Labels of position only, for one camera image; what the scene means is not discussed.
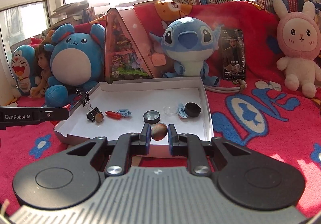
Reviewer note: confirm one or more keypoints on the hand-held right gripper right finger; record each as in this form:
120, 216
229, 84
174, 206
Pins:
171, 140

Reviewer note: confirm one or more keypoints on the blue alien plush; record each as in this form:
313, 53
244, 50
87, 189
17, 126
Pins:
188, 46

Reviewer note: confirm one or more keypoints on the brown haired doll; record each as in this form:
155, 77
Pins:
42, 68

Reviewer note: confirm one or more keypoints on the white cardboard box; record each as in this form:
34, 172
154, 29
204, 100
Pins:
140, 98

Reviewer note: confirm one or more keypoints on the black round lid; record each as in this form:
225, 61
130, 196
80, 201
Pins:
151, 116

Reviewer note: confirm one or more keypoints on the brown acorn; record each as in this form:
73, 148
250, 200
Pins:
99, 118

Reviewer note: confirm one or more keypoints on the large black binder clip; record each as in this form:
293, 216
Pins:
91, 113

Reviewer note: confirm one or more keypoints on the round blue mouse plush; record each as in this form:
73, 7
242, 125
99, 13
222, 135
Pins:
72, 63

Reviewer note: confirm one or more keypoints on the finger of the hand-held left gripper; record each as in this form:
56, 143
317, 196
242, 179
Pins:
54, 115

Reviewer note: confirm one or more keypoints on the stack of flat books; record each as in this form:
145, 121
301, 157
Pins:
75, 12

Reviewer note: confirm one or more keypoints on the clear suction cup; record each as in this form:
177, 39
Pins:
170, 110

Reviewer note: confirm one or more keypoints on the pink triangular toy box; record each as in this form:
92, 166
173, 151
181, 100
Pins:
125, 51

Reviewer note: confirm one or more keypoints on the brown marbled ball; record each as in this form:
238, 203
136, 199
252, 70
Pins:
158, 131

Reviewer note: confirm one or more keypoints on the blue hair clip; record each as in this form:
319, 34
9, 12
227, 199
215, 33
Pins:
181, 111
124, 113

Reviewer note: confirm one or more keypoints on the small pink box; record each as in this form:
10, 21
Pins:
158, 59

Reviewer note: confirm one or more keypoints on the black smartphone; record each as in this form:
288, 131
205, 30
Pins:
234, 53

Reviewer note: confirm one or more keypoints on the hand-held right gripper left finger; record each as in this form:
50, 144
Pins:
147, 138

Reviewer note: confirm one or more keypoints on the thick red crayon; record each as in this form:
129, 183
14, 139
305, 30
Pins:
112, 115

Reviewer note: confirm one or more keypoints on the black round container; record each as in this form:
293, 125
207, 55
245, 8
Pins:
192, 109

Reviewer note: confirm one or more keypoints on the small black binder clip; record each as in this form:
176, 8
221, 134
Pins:
84, 98

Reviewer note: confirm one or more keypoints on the blue robot cat plush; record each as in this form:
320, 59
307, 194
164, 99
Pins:
22, 68

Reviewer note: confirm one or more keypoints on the pink bunny plush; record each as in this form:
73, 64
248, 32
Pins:
298, 48

